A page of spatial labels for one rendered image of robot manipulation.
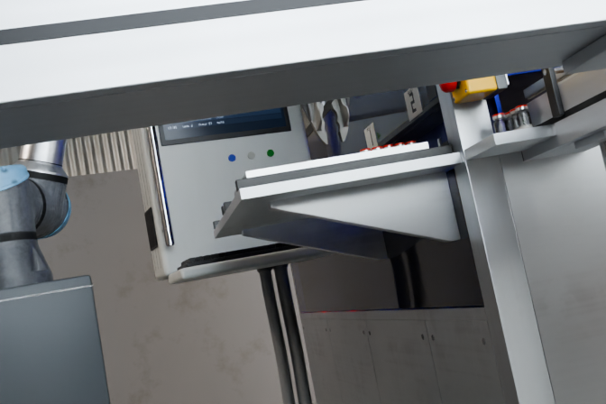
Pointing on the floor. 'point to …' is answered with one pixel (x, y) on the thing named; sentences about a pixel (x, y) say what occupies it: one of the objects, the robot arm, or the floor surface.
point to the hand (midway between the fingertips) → (333, 137)
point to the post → (497, 257)
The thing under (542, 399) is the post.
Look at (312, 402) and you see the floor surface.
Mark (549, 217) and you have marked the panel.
